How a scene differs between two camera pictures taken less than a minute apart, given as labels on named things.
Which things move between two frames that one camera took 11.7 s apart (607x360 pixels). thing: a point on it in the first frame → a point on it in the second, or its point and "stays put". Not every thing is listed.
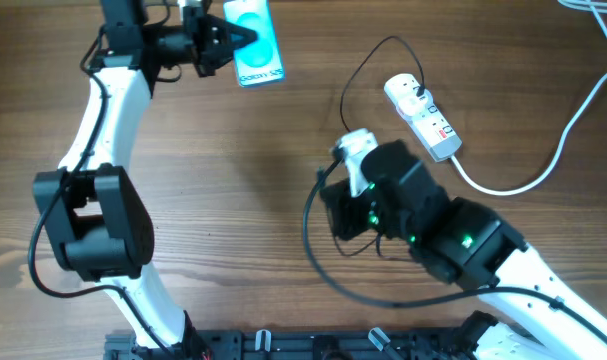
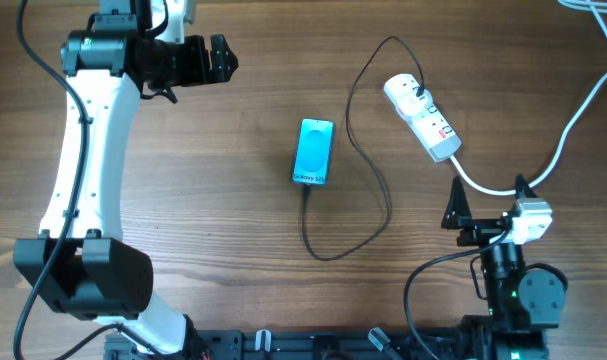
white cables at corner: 596,6 stays put
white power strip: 424,116 stays put
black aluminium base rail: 307,344 stays put
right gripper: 338,194 → 479,229
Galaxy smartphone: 259,61 → 313,151
